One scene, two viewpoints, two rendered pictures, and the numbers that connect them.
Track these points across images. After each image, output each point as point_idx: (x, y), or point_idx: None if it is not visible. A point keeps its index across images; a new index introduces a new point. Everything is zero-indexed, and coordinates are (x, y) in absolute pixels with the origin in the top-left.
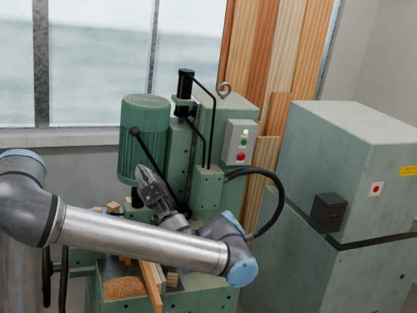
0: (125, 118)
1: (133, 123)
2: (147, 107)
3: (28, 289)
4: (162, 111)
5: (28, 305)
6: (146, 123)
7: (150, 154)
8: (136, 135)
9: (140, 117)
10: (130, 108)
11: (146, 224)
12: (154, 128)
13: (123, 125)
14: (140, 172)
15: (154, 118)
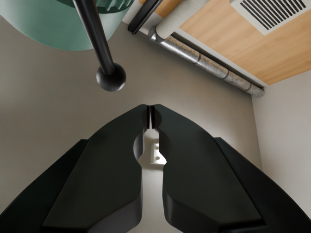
0: (121, 21)
1: (106, 25)
2: (61, 49)
3: None
4: (14, 25)
5: None
6: (70, 27)
7: (76, 7)
8: (109, 86)
9: (84, 40)
10: None
11: None
12: (42, 5)
13: (133, 3)
14: (158, 127)
15: (42, 29)
